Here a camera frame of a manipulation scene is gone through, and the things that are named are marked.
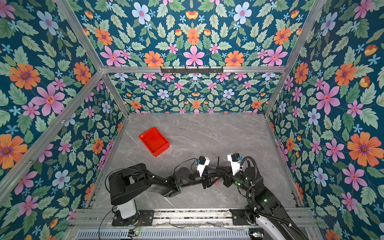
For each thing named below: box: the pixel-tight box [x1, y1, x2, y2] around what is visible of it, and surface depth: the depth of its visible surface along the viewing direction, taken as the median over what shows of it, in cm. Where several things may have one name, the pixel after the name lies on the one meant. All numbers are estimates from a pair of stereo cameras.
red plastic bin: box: [138, 127, 170, 157], surface depth 104 cm
